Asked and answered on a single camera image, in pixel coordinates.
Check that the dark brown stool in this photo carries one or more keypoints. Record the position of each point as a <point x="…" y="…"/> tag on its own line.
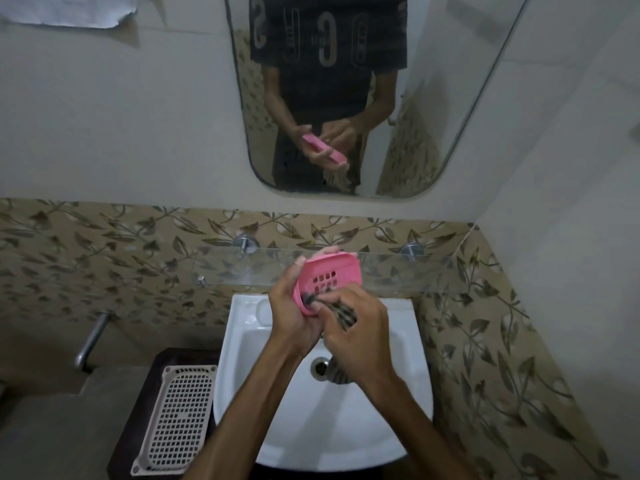
<point x="140" y="394"/>

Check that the torn white wall paper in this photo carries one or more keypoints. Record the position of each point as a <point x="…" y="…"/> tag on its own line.
<point x="65" y="9"/>

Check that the person's left hand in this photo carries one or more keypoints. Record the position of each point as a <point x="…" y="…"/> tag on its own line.
<point x="290" y="319"/>

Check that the rounded wall mirror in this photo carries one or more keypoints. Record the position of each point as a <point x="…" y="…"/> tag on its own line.
<point x="450" y="59"/>

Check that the chrome wall tap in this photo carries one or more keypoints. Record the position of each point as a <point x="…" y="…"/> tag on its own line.
<point x="90" y="342"/>

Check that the person's right forearm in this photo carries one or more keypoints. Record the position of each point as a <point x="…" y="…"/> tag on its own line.
<point x="425" y="434"/>

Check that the pink plastic soap dish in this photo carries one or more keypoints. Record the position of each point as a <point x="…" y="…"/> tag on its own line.
<point x="330" y="269"/>

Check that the checkered cleaning cloth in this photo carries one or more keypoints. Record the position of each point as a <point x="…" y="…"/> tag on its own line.
<point x="345" y="314"/>

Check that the person's right hand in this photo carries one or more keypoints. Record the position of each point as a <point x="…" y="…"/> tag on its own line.
<point x="360" y="339"/>

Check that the person's left forearm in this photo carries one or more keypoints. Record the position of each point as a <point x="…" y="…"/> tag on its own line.
<point x="250" y="414"/>

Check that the white ceramic sink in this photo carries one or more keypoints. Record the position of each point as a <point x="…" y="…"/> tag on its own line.
<point x="310" y="424"/>

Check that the clear glass shelf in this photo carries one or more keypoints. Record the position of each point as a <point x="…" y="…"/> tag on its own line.
<point x="235" y="269"/>

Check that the small chrome shelf peg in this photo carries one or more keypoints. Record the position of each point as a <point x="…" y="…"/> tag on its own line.
<point x="201" y="281"/>

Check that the round chrome shelf bracket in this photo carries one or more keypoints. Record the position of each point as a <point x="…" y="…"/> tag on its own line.
<point x="245" y="243"/>
<point x="411" y="249"/>

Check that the metal sink drain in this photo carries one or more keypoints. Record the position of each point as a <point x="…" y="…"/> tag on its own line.
<point x="318" y="367"/>

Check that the white perforated plastic basket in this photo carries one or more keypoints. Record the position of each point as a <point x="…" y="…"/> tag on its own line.
<point x="175" y="419"/>

